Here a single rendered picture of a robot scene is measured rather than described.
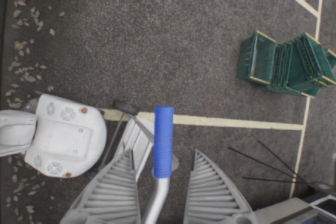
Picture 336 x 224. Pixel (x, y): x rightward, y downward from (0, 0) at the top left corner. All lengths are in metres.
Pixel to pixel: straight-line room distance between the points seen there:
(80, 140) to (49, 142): 0.20
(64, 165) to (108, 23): 1.28
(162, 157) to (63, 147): 1.07
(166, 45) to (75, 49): 0.89
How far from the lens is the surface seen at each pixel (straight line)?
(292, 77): 2.22
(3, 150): 1.23
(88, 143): 1.21
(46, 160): 1.26
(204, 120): 1.82
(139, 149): 1.56
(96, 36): 1.56
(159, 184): 0.28
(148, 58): 1.54
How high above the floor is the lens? 1.44
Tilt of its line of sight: 68 degrees down
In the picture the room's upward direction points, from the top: 105 degrees clockwise
